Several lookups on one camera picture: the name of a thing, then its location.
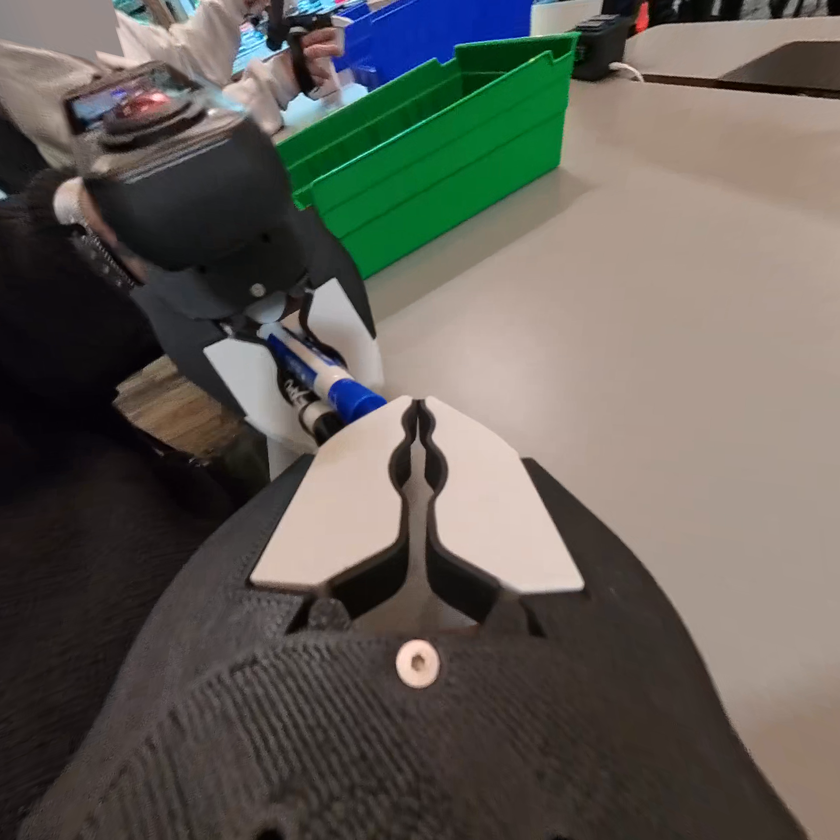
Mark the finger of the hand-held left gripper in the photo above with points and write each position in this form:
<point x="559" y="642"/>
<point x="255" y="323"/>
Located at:
<point x="256" y="387"/>
<point x="348" y="328"/>

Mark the grey desk with wooden edge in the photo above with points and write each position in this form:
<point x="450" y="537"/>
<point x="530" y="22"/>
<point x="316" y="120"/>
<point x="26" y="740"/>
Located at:
<point x="656" y="328"/>

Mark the blue dry erase marker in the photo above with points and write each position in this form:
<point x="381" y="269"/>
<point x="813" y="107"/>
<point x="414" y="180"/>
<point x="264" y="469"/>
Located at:
<point x="348" y="394"/>

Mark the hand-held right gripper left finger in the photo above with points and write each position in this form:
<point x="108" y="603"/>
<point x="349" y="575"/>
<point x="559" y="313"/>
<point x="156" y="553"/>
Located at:
<point x="341" y="518"/>

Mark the person's left forearm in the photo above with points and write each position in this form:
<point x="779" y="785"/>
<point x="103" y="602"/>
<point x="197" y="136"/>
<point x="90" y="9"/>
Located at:
<point x="52" y="315"/>

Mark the person's black clothing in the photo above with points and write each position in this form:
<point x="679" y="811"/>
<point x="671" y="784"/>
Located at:
<point x="79" y="590"/>

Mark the black power adapter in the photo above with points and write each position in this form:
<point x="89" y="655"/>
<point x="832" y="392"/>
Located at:
<point x="600" y="46"/>

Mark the green plastic bin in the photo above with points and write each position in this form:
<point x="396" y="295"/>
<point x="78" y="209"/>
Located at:
<point x="459" y="164"/>

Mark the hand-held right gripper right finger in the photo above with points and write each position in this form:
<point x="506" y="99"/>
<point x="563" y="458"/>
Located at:
<point x="505" y="525"/>

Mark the blue plastic bin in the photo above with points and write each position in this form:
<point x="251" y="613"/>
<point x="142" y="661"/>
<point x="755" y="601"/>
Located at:
<point x="426" y="33"/>

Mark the black dry erase marker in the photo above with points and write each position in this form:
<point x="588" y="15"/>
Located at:
<point x="321" y="423"/>

